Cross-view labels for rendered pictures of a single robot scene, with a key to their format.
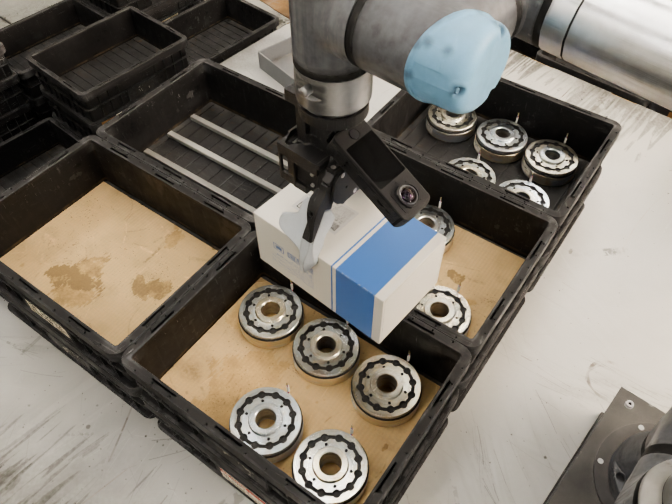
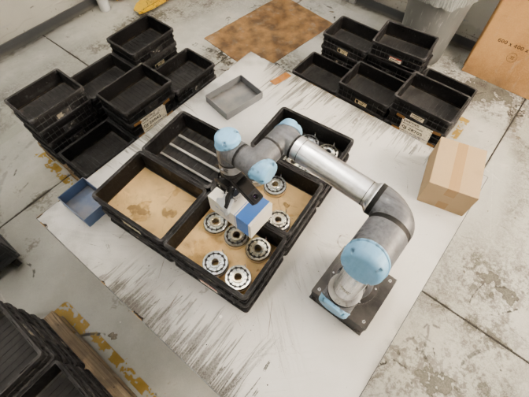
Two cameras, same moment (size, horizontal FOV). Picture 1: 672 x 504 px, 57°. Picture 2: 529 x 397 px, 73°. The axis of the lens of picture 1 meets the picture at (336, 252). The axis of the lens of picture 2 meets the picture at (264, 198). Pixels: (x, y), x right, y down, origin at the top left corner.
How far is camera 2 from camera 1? 0.57 m
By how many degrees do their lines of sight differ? 8
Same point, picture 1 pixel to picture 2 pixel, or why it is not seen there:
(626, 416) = not seen: hidden behind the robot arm
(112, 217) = (150, 183)
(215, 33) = (183, 69)
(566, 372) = (330, 239)
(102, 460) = (155, 277)
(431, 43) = (253, 169)
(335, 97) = (231, 172)
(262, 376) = (213, 246)
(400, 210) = (253, 201)
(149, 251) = (167, 198)
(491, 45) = (269, 170)
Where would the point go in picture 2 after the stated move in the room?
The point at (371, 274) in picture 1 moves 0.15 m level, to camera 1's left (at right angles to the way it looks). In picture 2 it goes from (246, 217) to (203, 219)
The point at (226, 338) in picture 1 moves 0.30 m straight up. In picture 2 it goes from (199, 232) to (186, 195)
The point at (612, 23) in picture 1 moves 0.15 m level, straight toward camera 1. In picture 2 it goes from (305, 158) to (284, 201)
